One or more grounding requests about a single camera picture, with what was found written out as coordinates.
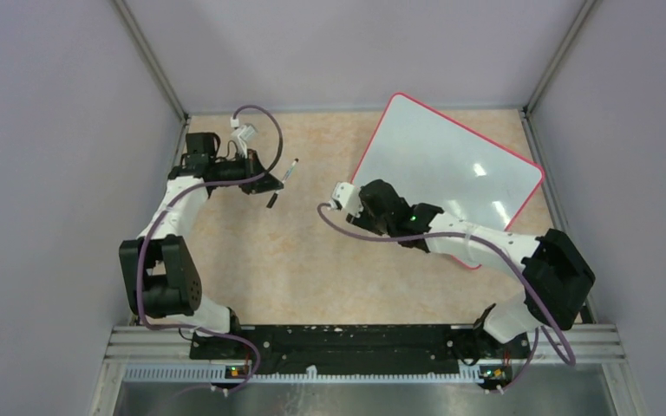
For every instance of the black white marker pen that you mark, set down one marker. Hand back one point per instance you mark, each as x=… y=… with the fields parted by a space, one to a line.
x=283 y=181

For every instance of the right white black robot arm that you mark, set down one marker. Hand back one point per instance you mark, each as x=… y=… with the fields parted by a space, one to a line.
x=555 y=277

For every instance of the white slotted cable duct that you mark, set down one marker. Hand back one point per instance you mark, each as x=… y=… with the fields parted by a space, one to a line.
x=220 y=374

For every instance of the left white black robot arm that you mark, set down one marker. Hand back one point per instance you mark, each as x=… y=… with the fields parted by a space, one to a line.
x=160 y=276

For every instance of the pink framed whiteboard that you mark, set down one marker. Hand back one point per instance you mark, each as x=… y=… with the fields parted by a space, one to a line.
x=429 y=157

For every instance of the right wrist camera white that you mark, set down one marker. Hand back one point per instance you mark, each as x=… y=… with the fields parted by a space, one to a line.
x=345 y=197

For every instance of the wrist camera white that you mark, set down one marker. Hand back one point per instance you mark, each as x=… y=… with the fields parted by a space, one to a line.
x=241 y=135
x=345 y=197

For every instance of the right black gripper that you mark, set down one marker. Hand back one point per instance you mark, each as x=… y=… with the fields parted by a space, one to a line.
x=362 y=220

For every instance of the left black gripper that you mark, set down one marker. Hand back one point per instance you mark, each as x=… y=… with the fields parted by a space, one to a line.
x=251 y=167

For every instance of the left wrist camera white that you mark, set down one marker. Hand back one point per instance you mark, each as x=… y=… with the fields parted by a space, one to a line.
x=241 y=135

